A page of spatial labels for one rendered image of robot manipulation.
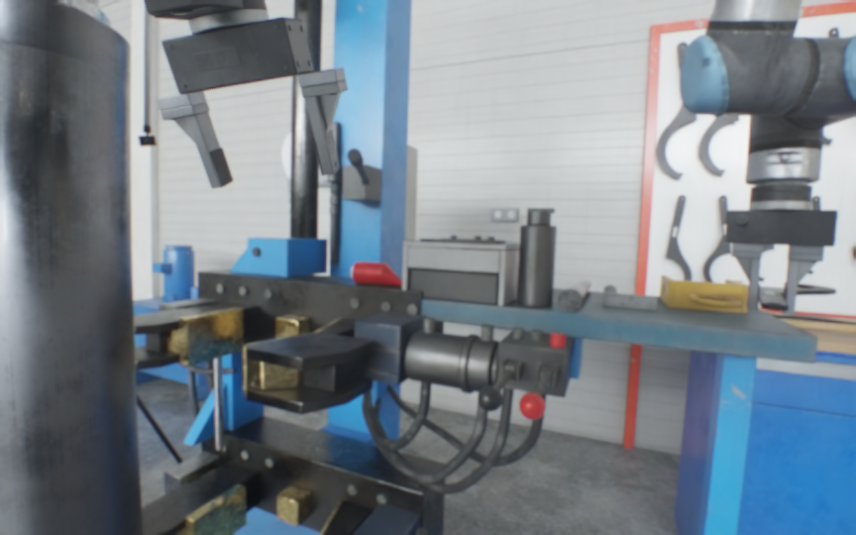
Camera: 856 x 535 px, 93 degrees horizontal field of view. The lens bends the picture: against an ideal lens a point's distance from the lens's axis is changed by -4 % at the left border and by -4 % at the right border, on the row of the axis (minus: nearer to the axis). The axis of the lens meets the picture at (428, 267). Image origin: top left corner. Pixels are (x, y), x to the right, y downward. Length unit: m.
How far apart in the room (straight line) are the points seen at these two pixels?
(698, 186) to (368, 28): 1.94
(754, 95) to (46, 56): 0.83
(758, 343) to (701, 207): 1.83
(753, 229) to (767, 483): 1.07
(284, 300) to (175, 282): 2.58
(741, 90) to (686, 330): 0.42
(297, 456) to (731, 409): 1.04
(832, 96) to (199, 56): 0.69
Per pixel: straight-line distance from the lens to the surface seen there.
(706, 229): 2.68
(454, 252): 0.91
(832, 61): 0.68
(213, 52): 0.49
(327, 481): 1.24
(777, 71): 0.64
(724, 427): 1.13
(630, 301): 0.99
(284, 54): 0.46
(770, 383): 1.60
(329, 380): 0.78
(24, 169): 0.68
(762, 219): 0.79
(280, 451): 1.31
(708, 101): 0.62
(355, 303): 1.02
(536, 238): 0.89
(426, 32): 3.24
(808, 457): 1.70
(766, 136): 0.79
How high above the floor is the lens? 1.20
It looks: 4 degrees down
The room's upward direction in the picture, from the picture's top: 2 degrees clockwise
